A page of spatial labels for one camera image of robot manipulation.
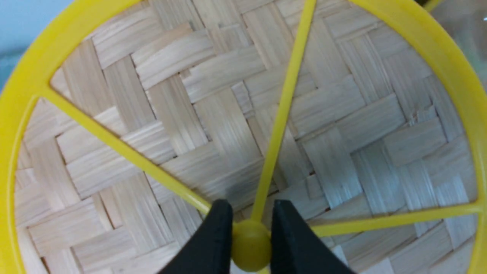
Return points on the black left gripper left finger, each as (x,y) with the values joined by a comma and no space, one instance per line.
(208,251)

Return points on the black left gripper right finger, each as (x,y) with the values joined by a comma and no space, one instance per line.
(296,249)

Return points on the yellow woven steamer lid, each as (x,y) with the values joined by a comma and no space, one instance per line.
(126,119)

